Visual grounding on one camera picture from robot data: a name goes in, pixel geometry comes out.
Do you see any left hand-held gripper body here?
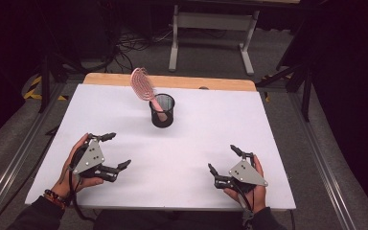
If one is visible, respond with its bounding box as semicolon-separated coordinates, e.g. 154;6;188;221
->
68;138;109;180

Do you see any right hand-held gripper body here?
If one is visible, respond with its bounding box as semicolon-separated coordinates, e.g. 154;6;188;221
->
225;158;269;195

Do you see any black mesh pen holder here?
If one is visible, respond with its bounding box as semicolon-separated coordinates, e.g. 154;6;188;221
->
149;92;176;129

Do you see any pink hairbrush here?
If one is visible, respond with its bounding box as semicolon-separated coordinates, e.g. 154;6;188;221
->
129;66;169;124

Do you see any person's right hand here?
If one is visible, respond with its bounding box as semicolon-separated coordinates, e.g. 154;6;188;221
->
222;154;267;215

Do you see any person's left hand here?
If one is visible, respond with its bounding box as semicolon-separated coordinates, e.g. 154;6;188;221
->
51;132;105;199

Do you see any white board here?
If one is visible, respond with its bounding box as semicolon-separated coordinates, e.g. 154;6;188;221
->
24;82;297;212

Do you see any person's lap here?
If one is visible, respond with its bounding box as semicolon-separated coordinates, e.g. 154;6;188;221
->
91;209;248;230

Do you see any black metal stand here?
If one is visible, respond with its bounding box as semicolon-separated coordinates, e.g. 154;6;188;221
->
254;58;314;123
37;52;89;115

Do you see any yellow black hazard tape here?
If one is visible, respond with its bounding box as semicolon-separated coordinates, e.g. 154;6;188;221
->
23;74;69;102

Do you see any wooden table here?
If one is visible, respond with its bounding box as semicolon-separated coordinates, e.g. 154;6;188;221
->
82;72;258;93

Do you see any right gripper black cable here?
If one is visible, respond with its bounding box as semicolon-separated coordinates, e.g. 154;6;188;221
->
235;186;256;230

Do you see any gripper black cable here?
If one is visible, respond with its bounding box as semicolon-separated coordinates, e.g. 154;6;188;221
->
66;143;98;224
235;186;256;230

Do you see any black table bracket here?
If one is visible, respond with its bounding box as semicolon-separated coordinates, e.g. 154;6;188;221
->
44;125;60;137

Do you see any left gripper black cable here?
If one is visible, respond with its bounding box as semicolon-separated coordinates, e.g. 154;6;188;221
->
66;143;98;224

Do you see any beaded bracelet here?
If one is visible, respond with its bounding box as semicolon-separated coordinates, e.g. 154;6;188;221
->
42;188;69;211

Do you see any aluminium rail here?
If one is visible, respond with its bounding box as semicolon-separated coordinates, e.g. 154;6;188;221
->
0;81;67;226
287;91;358;230

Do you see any tangle of black cables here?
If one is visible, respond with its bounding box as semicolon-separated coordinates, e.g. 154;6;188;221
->
106;27;175;75

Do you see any grey metal desk frame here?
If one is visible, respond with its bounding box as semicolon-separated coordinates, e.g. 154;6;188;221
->
168;2;261;77

